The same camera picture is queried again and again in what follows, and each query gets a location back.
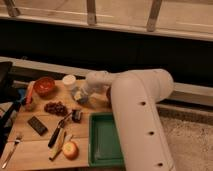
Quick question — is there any blue yellow sponge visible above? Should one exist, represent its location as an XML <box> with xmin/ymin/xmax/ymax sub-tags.
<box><xmin>72</xmin><ymin>87</ymin><xmax>89</xmax><ymax>104</ymax></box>

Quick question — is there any white cup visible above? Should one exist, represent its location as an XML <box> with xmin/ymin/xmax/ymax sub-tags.
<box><xmin>62</xmin><ymin>75</ymin><xmax>76</xmax><ymax>90</ymax></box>

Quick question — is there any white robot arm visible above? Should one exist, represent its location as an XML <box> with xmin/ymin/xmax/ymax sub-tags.
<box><xmin>81</xmin><ymin>69</ymin><xmax>176</xmax><ymax>171</ymax></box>

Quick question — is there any small dark metal clip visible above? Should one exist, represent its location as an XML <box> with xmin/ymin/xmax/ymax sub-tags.
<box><xmin>72</xmin><ymin>110</ymin><xmax>82</xmax><ymax>123</ymax></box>

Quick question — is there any bunch of dark grapes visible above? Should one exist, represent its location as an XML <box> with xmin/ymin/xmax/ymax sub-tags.
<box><xmin>44</xmin><ymin>102</ymin><xmax>68</xmax><ymax>116</ymax></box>

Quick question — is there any red bowl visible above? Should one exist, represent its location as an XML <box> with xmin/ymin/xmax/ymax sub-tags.
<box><xmin>33</xmin><ymin>77</ymin><xmax>55</xmax><ymax>96</ymax></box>

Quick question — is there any banana peel piece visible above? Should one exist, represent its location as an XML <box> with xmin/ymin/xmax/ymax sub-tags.
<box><xmin>49</xmin><ymin>129</ymin><xmax>72</xmax><ymax>161</ymax></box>

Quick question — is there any green plastic tray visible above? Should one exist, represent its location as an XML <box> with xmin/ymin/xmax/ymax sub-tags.
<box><xmin>88</xmin><ymin>113</ymin><xmax>124</xmax><ymax>167</ymax></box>

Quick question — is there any orange carrot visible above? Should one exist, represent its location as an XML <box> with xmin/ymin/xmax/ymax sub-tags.
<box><xmin>26</xmin><ymin>83</ymin><xmax>34</xmax><ymax>105</ymax></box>

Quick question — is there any yellow apple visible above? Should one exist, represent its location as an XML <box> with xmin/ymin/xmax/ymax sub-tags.
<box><xmin>62</xmin><ymin>141</ymin><xmax>78</xmax><ymax>160</ymax></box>

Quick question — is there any black rectangular block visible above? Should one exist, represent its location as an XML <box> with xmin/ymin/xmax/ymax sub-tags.
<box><xmin>28</xmin><ymin>116</ymin><xmax>48</xmax><ymax>136</ymax></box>

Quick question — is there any black chair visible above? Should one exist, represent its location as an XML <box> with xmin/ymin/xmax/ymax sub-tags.
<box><xmin>0</xmin><ymin>62</ymin><xmax>20</xmax><ymax>156</ymax></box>

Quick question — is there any silver fork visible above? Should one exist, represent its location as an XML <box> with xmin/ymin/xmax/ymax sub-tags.
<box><xmin>2</xmin><ymin>134</ymin><xmax>22</xmax><ymax>169</ymax></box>

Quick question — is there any black handled knife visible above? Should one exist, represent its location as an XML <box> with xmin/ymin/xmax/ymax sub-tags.
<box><xmin>48</xmin><ymin>113</ymin><xmax>71</xmax><ymax>148</ymax></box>

